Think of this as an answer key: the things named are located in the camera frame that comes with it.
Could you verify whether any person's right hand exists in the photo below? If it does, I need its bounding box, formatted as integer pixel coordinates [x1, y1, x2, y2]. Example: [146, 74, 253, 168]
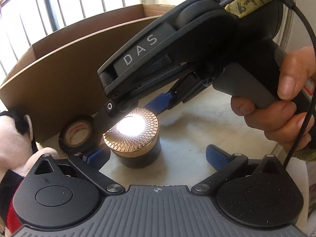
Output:
[231, 46, 316, 151]

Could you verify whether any black braided cable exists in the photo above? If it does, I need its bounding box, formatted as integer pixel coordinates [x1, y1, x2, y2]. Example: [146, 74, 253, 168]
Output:
[270, 0, 316, 167]

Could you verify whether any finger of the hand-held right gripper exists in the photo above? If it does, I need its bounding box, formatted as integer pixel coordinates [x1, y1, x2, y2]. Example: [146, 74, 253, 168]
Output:
[92, 65, 198, 134]
[148, 72, 216, 116]

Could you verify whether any plush doll with red top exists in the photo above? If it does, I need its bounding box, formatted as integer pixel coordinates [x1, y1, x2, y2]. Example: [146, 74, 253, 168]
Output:
[0, 110, 60, 237]

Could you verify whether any person's right forearm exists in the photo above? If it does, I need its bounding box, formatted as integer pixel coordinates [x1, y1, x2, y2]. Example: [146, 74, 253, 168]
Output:
[290, 149, 316, 162]

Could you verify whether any black jar with gold lid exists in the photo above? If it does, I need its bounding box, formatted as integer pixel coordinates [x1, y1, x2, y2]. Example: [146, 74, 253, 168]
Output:
[102, 107, 162, 169]

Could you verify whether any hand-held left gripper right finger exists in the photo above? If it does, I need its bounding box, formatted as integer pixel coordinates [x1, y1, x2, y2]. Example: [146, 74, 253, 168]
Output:
[191, 144, 288, 196]

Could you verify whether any brown cardboard box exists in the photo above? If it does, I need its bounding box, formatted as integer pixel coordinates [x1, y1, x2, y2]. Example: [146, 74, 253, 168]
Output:
[0, 4, 183, 144]

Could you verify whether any black tape roll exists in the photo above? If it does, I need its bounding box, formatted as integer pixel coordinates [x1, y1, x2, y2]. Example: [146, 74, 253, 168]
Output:
[58, 115, 104, 155]

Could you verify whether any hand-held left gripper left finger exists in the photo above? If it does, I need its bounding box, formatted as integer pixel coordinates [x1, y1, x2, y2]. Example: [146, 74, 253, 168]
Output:
[32, 145, 126, 198]

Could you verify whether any metal window railing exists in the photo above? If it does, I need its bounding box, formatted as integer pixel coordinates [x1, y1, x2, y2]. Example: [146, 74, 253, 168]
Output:
[0, 0, 205, 77]

